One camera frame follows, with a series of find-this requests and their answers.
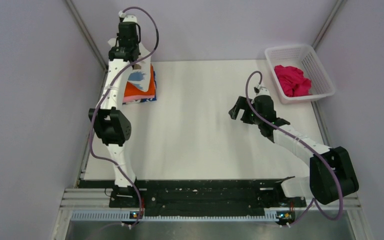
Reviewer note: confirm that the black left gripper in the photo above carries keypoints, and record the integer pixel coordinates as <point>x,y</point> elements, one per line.
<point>136,40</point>

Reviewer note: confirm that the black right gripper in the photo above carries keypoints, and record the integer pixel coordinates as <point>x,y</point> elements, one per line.
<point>241,103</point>

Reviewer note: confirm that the white printed t shirt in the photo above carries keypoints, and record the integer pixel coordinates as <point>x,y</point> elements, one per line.
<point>140,76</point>

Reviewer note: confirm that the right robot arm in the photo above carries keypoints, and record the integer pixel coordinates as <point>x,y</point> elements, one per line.
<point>331,172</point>

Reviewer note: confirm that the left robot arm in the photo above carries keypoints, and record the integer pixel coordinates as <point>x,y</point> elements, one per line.
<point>109,124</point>

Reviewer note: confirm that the folded orange t shirt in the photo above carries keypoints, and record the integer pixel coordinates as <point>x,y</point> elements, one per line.
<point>140,85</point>

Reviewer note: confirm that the folded pink t shirt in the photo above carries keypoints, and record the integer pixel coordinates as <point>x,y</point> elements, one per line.
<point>135,98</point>

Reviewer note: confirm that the crumpled magenta t shirt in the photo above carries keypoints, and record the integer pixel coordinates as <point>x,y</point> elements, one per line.
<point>292,81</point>

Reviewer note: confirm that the white plastic laundry basket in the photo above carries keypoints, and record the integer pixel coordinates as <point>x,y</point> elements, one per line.
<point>303,57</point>

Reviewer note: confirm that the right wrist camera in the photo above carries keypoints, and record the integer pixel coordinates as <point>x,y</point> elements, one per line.
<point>261,90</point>

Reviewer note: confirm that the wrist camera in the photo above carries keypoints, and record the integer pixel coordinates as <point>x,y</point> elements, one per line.
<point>261,90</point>
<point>127,18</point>

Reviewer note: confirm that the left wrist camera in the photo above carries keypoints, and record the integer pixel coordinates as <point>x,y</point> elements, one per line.
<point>127,18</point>

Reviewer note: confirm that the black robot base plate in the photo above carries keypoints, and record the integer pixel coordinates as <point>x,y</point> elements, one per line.
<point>201,198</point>

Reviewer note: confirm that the aluminium frame rail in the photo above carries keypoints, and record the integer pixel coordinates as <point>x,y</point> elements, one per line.
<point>95,204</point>

